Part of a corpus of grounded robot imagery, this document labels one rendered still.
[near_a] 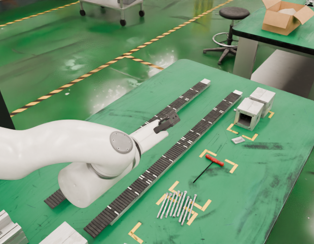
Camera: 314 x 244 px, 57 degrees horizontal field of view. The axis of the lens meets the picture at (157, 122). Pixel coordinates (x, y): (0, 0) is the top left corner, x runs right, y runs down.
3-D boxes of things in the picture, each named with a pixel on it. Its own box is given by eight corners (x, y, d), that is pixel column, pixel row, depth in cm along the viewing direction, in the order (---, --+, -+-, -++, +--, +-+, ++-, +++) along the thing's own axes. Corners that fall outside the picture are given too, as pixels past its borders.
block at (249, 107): (237, 112, 143) (240, 96, 137) (259, 120, 138) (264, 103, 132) (228, 122, 137) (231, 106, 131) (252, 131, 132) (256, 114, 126)
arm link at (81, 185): (114, 129, 60) (97, 152, 66) (63, 160, 50) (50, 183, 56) (141, 160, 59) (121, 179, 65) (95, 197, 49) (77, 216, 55)
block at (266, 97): (249, 100, 151) (253, 85, 145) (271, 109, 145) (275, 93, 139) (241, 110, 145) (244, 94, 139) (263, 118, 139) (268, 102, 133)
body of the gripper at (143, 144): (120, 172, 68) (148, 150, 76) (147, 159, 61) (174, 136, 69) (102, 145, 68) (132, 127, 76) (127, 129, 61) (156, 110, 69)
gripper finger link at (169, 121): (143, 141, 68) (155, 132, 73) (165, 128, 63) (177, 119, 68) (140, 137, 68) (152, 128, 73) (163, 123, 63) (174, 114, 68)
